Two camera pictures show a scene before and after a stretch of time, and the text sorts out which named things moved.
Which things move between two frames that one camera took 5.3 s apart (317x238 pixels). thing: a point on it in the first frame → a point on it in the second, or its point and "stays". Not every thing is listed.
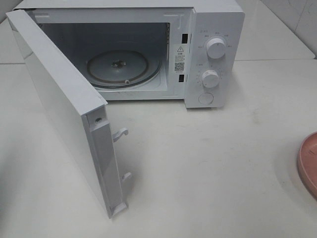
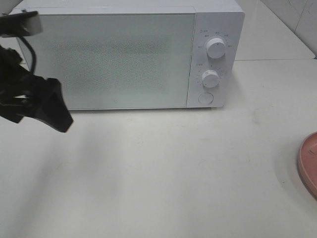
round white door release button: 206,98 stays
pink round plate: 307,160 stays
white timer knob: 210,79 stays
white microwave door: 91,144 → 117,61
